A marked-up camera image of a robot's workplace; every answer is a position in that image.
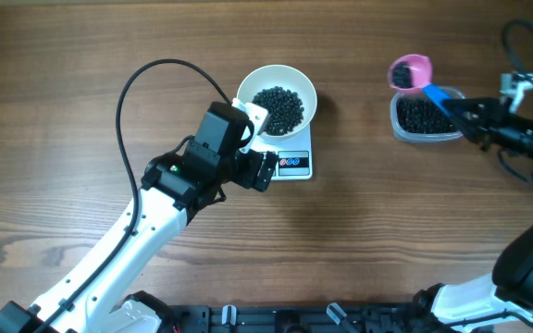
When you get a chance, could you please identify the pink scoop with blue handle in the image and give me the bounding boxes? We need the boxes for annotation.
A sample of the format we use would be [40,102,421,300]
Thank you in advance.
[387,54,451,117]

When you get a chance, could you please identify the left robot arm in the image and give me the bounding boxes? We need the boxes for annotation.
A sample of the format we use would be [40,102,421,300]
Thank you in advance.
[0,100,277,332]

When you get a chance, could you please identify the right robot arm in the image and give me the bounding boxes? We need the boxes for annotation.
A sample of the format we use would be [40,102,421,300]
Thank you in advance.
[406,98,533,332]

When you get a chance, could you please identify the white digital kitchen scale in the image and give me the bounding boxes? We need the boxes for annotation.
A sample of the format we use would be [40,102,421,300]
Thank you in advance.
[250,125,313,181]

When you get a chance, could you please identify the black beans in bowl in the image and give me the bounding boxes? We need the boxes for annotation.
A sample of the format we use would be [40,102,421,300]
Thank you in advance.
[252,86,304,136]

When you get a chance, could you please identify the black beans in scoop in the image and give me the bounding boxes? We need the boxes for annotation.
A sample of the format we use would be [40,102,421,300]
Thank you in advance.
[390,62,413,89]

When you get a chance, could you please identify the white bowl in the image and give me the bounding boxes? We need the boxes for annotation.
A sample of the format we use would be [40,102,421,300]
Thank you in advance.
[237,65,317,139]

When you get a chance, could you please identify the black beans in container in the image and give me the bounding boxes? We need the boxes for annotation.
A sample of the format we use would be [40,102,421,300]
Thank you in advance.
[396,97,457,134]

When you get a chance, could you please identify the clear plastic container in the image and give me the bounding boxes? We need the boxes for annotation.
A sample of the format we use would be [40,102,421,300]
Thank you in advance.
[390,86,465,143]

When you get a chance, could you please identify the left black camera cable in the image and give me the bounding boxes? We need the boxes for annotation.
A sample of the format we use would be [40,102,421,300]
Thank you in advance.
[34,58,233,333]

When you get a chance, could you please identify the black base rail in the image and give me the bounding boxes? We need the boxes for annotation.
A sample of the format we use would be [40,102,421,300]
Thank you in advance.
[158,303,427,333]

